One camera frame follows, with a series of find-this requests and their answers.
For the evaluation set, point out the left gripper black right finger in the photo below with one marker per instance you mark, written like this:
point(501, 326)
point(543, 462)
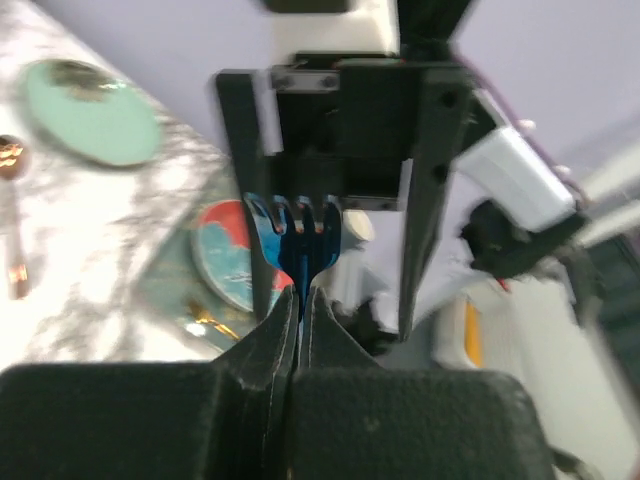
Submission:
point(349, 418)

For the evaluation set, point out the mint green floral plate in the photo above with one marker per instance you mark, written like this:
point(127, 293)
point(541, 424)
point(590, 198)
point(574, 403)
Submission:
point(89, 112)

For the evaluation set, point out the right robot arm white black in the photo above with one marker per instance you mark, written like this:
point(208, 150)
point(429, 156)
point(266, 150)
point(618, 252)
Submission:
point(415, 31)

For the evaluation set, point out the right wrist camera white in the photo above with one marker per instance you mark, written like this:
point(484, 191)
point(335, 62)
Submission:
point(506, 166)

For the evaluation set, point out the blue handled utensil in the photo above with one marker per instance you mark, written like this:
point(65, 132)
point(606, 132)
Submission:
point(295, 242)

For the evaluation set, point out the gold fork green handle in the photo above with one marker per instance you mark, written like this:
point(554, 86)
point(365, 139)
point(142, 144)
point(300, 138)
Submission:
point(212, 320)

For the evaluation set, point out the green floral serving tray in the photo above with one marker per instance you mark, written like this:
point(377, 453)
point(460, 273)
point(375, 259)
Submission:
point(171, 293)

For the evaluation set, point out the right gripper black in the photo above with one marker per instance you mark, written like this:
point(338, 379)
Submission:
point(347, 125)

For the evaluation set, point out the copper spoon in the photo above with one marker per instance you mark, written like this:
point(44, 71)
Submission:
point(14, 160)

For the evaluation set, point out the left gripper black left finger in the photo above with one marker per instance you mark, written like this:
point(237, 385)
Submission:
point(219, 419)

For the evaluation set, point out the red and teal plate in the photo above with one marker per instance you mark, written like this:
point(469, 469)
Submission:
point(220, 249)

